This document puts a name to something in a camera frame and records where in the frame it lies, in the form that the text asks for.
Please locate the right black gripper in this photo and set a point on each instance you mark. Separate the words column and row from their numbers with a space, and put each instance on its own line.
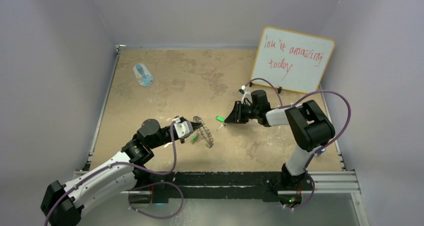
column 236, row 116

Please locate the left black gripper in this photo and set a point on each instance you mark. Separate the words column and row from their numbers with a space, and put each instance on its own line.
column 196, row 125

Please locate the green tag key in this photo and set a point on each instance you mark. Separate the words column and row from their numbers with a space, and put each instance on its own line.
column 195, row 138
column 221, row 120

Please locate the metal disc with keyrings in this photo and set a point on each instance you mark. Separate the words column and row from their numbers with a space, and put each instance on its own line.
column 204, row 132

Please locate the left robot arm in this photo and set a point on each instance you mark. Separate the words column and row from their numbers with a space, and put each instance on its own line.
column 63, row 203

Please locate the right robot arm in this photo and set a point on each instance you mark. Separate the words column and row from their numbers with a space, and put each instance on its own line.
column 309, row 125

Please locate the black base beam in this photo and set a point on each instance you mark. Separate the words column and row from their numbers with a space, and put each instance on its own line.
column 268, row 186

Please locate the blue white blister package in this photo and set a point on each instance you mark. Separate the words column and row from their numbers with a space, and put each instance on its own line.
column 143, row 75

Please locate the blue cap stamp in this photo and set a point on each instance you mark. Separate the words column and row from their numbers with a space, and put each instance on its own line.
column 320, row 151

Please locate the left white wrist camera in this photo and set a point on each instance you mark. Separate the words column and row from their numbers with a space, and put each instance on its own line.
column 181, row 127

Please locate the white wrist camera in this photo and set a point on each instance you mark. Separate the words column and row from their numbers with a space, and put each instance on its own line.
column 181, row 127
column 246, row 95

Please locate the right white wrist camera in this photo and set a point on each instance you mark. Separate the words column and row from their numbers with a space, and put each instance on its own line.
column 246, row 95

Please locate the whiteboard with yellow frame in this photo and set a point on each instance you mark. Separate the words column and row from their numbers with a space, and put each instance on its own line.
column 291, row 60

